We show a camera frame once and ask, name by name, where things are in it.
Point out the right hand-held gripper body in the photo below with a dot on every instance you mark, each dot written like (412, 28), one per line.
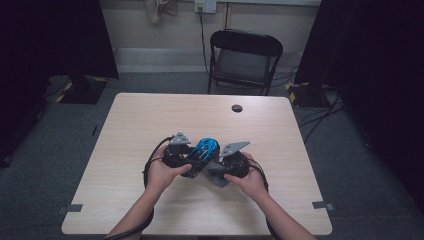
(233, 148)

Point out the black stand base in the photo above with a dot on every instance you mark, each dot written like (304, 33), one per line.
(306, 95)
(81, 91)

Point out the person's right hand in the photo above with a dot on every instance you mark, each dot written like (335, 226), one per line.
(253, 185)

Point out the black table grommet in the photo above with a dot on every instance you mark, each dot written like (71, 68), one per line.
(237, 108)

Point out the grey tape strip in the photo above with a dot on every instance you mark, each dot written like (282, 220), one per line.
(71, 208)
(321, 205)

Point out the person's left hand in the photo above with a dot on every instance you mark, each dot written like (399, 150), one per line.
(160, 176)

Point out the black folding chair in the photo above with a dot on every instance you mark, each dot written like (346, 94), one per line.
(245, 63)

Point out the white wall socket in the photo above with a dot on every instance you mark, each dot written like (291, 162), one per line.
(205, 6)

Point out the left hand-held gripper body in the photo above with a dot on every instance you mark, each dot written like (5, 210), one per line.
(180, 139)

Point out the black curtain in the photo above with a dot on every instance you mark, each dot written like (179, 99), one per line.
(373, 66)
(50, 50)

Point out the blue toy car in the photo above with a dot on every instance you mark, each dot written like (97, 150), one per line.
(207, 148)

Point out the beige hanging cloth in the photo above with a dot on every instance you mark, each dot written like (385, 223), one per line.
(160, 8)

